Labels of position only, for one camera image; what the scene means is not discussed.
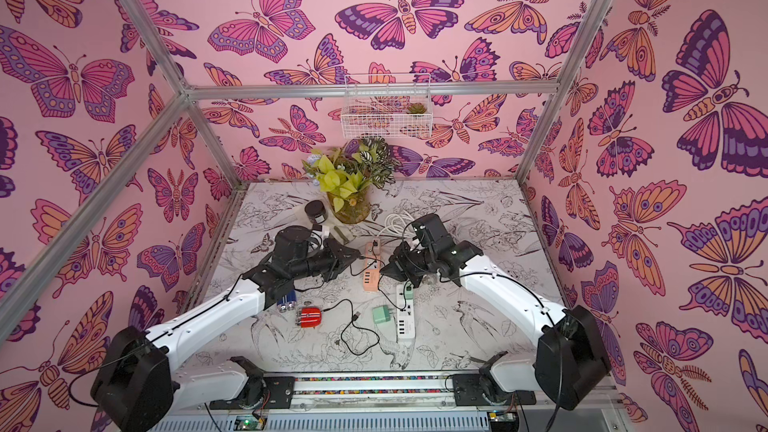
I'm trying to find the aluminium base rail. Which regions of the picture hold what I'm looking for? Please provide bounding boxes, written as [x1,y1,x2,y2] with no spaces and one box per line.
[143,371,630,431]

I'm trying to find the small plant in basket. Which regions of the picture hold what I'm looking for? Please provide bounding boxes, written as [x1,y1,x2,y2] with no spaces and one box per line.
[406,103,428,115]

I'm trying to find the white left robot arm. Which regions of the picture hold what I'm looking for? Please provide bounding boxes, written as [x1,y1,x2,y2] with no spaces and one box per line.
[90,226,362,431]

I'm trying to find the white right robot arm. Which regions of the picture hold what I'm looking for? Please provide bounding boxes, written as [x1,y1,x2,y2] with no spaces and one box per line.
[381,214,612,411]

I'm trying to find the small black jar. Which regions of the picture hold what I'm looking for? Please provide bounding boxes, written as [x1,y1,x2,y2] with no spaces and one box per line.
[304,200,327,225]

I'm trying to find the white wire wall basket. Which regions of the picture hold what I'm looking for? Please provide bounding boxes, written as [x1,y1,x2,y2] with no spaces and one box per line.
[338,72,434,140]

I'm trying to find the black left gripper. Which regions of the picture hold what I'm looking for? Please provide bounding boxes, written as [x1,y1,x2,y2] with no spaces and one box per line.
[290,240,362,283]

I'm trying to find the pink power strip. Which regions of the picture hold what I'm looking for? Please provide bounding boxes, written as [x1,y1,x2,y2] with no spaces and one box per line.
[362,249,382,292]

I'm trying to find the potted green artificial plant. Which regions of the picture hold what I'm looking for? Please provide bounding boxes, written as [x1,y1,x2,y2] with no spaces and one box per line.
[302,136,400,225]

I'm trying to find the white power strip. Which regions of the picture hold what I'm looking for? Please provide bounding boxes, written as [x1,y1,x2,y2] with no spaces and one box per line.
[395,283,416,342]

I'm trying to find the white power plug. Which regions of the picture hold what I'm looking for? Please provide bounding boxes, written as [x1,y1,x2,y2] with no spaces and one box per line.
[421,274,439,287]

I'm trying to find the black charging cable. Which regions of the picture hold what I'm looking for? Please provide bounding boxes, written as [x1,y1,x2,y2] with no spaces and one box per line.
[293,239,415,356]

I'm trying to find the white coiled power cord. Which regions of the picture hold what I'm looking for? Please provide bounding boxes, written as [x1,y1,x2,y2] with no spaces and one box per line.
[375,208,433,241]

